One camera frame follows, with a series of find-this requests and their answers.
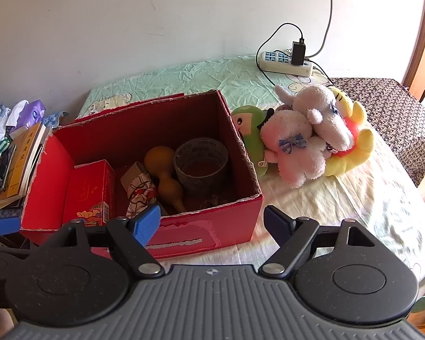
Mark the orange wooden gourd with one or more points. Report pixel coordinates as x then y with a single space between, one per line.
159 161

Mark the white power strip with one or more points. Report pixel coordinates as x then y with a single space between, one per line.
272 62

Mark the green plush toy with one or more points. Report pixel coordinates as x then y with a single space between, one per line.
249 138

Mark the brown patterned sofa cover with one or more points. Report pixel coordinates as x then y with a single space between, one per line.
386 113

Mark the blue plastic item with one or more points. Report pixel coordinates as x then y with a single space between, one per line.
1 226

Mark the purple tissue pack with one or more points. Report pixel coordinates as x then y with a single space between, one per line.
33 113

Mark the grey patterned cup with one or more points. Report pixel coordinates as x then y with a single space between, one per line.
202 180

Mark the black charger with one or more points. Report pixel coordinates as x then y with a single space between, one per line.
298 55

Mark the small red gift box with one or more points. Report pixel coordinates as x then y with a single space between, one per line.
88 191

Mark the large red cardboard box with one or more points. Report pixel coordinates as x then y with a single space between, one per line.
233 223

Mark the pile of books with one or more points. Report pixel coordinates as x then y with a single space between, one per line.
19 159

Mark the pale pink plush rabbit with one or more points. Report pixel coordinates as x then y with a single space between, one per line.
294 164
322 113

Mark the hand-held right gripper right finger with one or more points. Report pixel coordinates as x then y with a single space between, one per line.
276 226

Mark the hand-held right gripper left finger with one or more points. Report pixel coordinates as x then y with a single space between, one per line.
147 225

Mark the blue patterned packet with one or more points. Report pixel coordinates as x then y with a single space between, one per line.
55 118

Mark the yellow plush toy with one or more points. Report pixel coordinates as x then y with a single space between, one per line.
362 141

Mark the white red patterned fabric item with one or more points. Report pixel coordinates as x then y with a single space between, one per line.
140 193

